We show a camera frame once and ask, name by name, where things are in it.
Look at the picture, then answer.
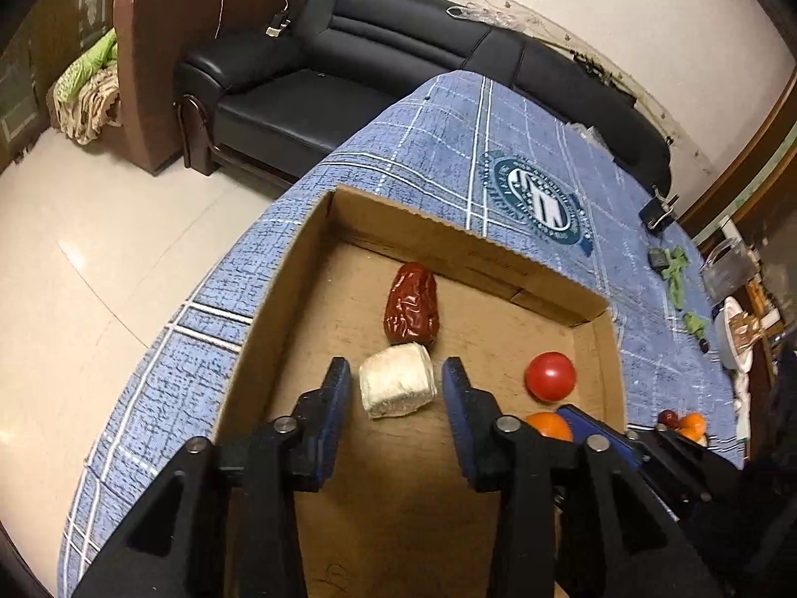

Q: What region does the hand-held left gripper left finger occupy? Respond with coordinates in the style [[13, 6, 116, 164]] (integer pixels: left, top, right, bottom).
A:
[[73, 357, 353, 598]]

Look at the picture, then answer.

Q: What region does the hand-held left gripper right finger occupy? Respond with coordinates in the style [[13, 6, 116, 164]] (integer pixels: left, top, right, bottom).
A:
[[441, 357, 723, 598]]

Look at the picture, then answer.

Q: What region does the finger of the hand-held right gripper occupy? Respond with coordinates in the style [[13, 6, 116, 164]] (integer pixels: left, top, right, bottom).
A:
[[556, 404, 742, 518]]

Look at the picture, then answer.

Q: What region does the red tomato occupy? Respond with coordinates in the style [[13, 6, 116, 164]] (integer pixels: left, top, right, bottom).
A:
[[524, 352, 577, 403]]

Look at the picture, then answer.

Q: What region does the cardboard box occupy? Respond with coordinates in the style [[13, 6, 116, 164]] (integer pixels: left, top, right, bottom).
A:
[[212, 183, 627, 598]]

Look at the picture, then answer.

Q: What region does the wrinkled red date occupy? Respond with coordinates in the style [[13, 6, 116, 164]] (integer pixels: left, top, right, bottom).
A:
[[383, 262, 441, 346]]

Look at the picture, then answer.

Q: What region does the white bowl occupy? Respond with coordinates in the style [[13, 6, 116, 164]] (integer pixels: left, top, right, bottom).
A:
[[713, 296, 757, 375]]

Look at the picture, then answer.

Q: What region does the clear glass container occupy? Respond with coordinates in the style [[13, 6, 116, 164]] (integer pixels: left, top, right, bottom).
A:
[[700, 233, 761, 315]]

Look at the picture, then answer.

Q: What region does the black device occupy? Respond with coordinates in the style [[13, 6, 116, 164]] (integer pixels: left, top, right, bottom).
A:
[[641, 190, 678, 234]]

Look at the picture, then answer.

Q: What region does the blue checked tablecloth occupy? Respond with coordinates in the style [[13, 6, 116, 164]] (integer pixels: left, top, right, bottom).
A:
[[56, 70, 748, 598]]

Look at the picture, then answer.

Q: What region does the black leather sofa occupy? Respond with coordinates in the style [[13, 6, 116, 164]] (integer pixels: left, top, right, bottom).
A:
[[174, 0, 673, 197]]

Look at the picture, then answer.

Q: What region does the brown armchair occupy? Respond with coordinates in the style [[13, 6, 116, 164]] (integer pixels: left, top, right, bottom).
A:
[[113, 0, 316, 174]]

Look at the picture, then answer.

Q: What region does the beige knitted blanket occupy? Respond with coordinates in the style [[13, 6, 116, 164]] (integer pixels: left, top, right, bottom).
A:
[[48, 62, 124, 146]]

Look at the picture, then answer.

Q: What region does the clear plastic bag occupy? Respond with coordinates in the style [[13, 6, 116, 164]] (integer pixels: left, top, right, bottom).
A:
[[447, 3, 530, 31]]

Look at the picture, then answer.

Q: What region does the green blanket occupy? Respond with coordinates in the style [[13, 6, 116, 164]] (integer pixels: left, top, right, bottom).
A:
[[53, 28, 119, 104]]

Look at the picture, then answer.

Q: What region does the wooden glass-door cabinet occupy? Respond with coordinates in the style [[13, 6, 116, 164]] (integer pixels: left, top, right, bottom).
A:
[[0, 0, 134, 169]]

